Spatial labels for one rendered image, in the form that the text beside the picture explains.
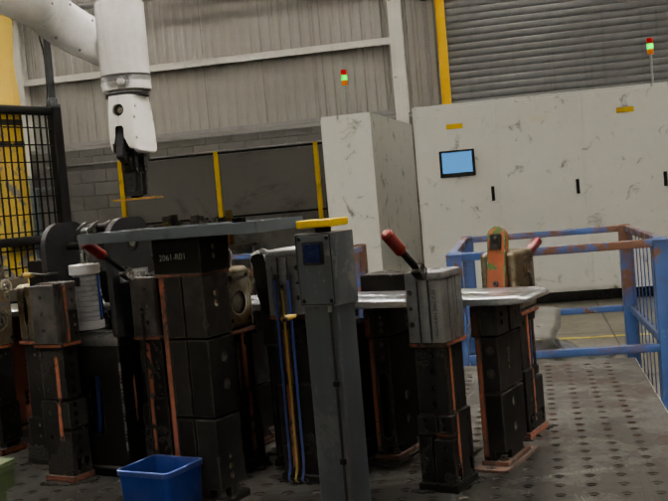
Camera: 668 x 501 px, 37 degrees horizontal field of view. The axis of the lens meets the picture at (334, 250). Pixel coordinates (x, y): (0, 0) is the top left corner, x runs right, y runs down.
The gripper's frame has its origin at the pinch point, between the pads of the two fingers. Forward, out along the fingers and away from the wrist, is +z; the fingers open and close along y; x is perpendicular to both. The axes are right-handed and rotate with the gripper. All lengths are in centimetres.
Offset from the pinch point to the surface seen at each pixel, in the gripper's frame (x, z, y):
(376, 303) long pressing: -38.3, 24.8, 11.5
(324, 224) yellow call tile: -36.3, 9.3, -16.5
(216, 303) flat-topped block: -14.6, 21.2, -6.3
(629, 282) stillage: -106, 56, 324
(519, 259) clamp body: -63, 20, 29
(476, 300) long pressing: -56, 25, 5
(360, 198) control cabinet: 106, 6, 810
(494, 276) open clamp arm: -59, 23, 27
